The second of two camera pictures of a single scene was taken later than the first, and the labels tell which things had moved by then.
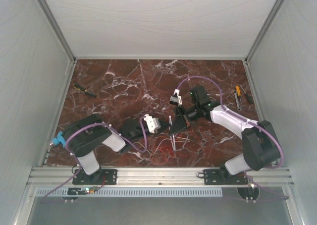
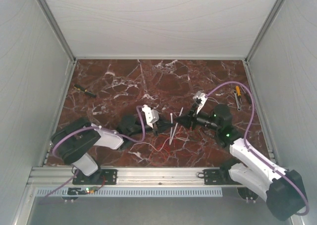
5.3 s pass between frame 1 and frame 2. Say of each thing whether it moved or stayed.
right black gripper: moved
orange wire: moved
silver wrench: stayed
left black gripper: stayed
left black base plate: stayed
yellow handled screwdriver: stayed
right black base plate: stayed
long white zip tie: moved
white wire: moved
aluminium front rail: stayed
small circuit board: stayed
